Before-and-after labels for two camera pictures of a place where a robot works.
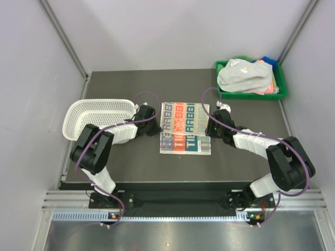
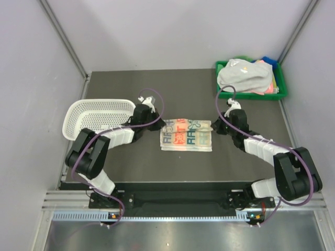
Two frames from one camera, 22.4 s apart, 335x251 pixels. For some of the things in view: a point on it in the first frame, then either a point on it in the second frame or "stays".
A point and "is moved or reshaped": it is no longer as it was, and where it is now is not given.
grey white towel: x=242 y=75 stays
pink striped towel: x=274 y=88 stays
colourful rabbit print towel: x=183 y=126 is moved or reshaped
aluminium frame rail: x=67 y=200 stays
